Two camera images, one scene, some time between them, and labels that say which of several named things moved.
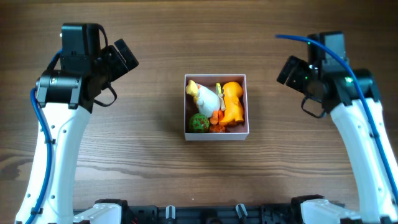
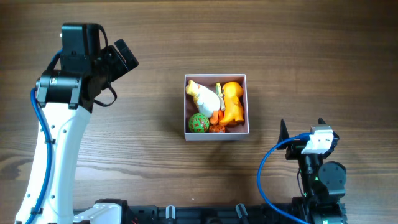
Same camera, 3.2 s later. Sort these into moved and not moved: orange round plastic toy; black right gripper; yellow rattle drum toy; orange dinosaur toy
Moved: black right gripper
Not moved: orange dinosaur toy; orange round plastic toy; yellow rattle drum toy
